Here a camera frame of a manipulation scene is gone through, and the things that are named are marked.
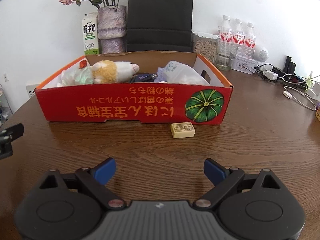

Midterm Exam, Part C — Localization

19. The white power adapter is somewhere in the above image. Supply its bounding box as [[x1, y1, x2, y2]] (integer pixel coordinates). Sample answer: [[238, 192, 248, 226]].
[[263, 70, 278, 81]]

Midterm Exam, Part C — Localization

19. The yellow mug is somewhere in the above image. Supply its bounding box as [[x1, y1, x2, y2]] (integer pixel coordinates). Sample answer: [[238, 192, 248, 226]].
[[315, 103, 320, 121]]

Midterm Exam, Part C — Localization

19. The yellow white plush toy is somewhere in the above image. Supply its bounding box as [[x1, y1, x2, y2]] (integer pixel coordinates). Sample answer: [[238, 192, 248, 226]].
[[91, 60, 140, 84]]

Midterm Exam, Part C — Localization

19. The black paper bag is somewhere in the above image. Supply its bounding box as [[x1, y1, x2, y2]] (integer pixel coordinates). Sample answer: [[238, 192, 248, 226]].
[[126, 0, 193, 52]]

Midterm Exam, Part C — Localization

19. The navy zipper case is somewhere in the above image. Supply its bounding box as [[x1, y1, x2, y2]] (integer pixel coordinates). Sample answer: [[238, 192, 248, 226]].
[[129, 73, 158, 83]]

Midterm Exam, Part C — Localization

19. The small wooden block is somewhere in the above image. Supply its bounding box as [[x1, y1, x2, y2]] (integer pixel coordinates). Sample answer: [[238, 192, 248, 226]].
[[170, 122, 195, 139]]

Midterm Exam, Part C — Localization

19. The red cardboard box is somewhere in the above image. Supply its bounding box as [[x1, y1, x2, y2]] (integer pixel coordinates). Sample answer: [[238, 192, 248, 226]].
[[35, 51, 233, 125]]

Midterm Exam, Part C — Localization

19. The white round speaker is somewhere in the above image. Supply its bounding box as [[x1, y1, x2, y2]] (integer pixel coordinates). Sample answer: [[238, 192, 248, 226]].
[[252, 44, 268, 67]]

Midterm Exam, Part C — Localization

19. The clear cotton swab box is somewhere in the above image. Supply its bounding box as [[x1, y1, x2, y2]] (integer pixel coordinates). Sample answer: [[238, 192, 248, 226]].
[[162, 61, 209, 86]]

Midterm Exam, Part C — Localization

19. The clear jar of seeds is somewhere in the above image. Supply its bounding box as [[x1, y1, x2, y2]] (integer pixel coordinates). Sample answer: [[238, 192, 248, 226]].
[[192, 31, 220, 63]]

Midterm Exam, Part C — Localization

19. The green packet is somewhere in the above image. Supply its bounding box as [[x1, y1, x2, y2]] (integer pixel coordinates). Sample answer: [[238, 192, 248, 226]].
[[57, 67, 94, 87]]

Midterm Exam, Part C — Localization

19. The water bottle red label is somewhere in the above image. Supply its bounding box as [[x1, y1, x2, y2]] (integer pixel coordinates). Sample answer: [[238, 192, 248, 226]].
[[220, 15, 233, 43], [232, 18, 245, 54], [244, 22, 256, 56]]

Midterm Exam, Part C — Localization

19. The clear drinking glass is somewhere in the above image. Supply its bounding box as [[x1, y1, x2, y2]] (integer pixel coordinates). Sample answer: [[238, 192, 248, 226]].
[[216, 40, 238, 70]]

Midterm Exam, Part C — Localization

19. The white board with label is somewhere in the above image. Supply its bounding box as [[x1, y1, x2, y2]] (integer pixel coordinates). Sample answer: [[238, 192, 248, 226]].
[[25, 84, 39, 98]]

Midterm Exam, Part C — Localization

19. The green white milk carton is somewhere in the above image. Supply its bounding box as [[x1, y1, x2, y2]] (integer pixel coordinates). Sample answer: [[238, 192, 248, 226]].
[[81, 11, 100, 55]]

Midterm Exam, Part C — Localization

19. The purple ceramic vase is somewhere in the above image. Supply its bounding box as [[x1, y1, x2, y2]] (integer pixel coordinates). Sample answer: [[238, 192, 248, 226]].
[[98, 5, 127, 54]]

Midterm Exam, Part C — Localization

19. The purple fabric pouch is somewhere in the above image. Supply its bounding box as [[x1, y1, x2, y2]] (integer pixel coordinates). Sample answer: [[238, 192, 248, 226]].
[[154, 67, 167, 83]]

